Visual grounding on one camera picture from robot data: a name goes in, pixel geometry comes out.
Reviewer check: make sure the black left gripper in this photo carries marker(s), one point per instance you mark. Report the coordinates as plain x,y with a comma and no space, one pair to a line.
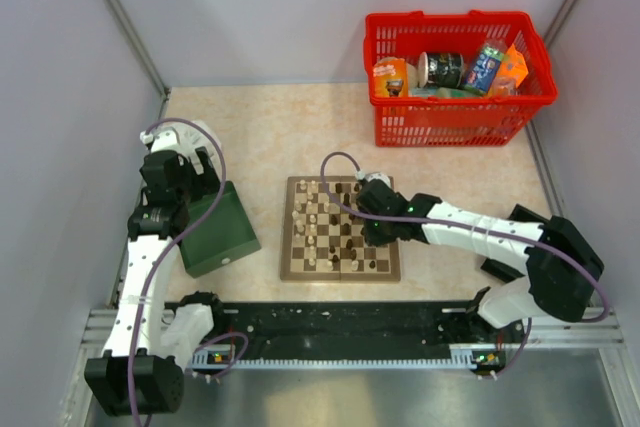
204,183

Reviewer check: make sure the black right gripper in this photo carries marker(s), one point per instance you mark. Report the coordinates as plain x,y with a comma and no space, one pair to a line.
374,239

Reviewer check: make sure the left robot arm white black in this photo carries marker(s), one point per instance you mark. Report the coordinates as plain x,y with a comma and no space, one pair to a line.
140,371

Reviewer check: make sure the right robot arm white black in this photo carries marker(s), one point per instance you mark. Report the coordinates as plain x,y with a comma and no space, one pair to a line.
547,266

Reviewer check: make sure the wooden chess board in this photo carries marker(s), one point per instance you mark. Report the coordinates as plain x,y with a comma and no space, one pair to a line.
323,243

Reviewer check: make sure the green plastic tray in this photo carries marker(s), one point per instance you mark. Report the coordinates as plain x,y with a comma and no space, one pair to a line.
225,236

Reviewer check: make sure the red plastic basket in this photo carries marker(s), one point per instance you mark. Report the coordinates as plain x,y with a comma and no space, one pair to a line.
439,116

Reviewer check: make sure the orange razor package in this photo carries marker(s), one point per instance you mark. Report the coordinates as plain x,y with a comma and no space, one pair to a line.
390,78

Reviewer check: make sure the black cup noodle container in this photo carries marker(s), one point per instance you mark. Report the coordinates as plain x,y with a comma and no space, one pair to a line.
440,69

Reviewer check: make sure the black plastic tray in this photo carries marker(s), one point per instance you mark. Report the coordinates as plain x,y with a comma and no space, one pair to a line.
499,270

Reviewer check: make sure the blue snack bag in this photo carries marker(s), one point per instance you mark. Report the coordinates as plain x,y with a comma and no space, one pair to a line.
483,69

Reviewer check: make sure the orange snack package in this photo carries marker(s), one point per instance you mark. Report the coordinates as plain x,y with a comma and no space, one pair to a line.
511,73

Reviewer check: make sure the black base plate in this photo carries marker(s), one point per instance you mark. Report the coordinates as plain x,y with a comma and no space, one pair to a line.
356,331

